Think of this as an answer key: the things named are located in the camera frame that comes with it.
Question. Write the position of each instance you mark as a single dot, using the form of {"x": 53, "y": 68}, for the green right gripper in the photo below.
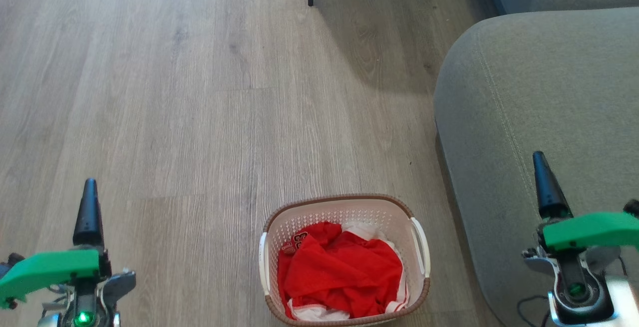
{"x": 591, "y": 229}

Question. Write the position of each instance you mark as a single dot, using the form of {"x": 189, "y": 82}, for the red jersey garment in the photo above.
{"x": 339, "y": 272}

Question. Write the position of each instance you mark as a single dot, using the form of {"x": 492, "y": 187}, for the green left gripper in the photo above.
{"x": 47, "y": 271}

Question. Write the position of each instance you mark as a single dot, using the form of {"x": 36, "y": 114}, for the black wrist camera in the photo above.
{"x": 12, "y": 259}
{"x": 633, "y": 208}

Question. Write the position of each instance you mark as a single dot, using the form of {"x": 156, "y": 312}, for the grey fabric sofa seat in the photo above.
{"x": 524, "y": 97}

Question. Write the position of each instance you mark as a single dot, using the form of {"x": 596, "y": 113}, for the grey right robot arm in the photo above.
{"x": 581, "y": 294}

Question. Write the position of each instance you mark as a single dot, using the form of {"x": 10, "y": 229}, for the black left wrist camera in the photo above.
{"x": 12, "y": 259}

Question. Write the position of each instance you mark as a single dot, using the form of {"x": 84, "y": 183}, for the white brown-rimmed laundry basket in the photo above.
{"x": 349, "y": 212}

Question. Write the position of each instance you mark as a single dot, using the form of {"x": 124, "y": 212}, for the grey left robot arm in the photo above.
{"x": 84, "y": 318}

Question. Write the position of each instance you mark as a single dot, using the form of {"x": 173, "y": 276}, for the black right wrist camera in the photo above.
{"x": 633, "y": 208}

